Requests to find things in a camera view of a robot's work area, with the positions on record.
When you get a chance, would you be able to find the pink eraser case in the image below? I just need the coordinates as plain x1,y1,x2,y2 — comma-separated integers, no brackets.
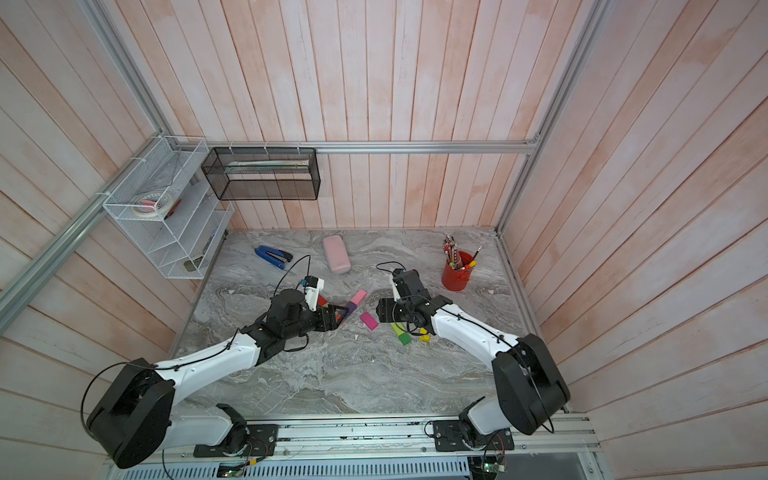
322,234,352,274

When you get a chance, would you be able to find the blue stapler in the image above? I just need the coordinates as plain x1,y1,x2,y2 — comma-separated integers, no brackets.
254,245,293,270

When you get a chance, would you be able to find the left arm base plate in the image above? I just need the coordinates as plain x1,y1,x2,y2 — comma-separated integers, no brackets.
193,424,279,458

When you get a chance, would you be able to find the white wire shelf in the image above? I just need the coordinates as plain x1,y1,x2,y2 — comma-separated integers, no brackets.
103,136,234,280

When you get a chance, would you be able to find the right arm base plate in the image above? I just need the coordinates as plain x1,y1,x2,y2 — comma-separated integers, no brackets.
426,420,515,453

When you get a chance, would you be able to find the magenta block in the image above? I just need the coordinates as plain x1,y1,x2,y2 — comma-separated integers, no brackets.
360,312,379,331

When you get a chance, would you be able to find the red pencil cup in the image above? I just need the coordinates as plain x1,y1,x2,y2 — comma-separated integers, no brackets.
441,251,476,292

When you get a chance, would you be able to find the pink block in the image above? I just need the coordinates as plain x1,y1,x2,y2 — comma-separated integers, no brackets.
351,290,367,306

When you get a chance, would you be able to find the coloured pencils bunch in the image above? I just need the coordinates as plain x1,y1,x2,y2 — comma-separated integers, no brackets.
443,234,482,271

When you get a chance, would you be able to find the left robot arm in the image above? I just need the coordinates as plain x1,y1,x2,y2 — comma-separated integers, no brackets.
80,304,348,469

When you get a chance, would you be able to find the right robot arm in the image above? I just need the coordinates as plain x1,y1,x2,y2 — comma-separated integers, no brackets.
377,268,571,448

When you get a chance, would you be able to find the tape roll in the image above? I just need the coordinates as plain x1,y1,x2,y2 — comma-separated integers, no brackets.
130,191,173,219

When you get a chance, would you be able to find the black mesh basket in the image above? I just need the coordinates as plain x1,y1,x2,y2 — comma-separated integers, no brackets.
201,147,321,201

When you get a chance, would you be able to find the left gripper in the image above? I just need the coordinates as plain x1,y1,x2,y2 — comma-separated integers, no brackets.
281,304,348,340

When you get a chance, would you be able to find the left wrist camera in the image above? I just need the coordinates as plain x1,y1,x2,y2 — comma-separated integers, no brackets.
271,275,325,312

